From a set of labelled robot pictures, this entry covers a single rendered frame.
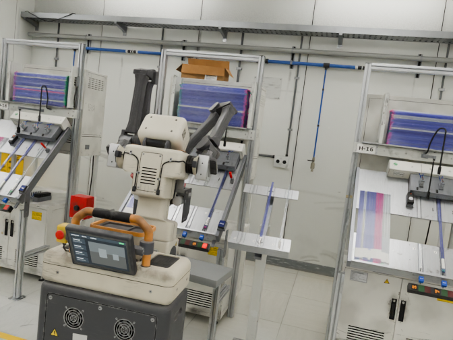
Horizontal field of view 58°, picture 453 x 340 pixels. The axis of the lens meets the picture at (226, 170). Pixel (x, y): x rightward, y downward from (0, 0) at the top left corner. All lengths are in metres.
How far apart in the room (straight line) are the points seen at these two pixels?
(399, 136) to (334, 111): 1.59
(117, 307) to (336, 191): 3.07
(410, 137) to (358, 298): 1.06
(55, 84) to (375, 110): 2.42
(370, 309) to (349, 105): 2.18
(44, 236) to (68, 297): 1.80
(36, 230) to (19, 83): 1.19
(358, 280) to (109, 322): 1.63
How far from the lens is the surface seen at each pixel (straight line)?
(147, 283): 1.57
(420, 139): 2.82
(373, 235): 2.53
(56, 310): 1.79
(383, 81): 4.36
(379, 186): 2.77
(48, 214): 3.45
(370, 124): 2.98
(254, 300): 2.63
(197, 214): 2.62
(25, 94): 3.73
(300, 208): 4.36
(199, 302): 3.00
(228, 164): 2.79
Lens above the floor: 1.34
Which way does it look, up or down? 5 degrees down
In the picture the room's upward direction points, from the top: 7 degrees clockwise
